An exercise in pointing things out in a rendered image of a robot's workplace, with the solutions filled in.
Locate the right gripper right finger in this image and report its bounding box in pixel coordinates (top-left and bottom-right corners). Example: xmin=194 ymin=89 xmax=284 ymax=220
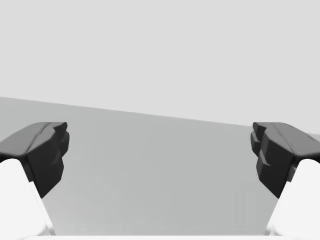
xmin=250 ymin=121 xmax=320 ymax=237

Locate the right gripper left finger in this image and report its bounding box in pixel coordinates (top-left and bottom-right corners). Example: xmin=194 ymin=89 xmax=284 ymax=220
xmin=0 ymin=121 xmax=71 ymax=237

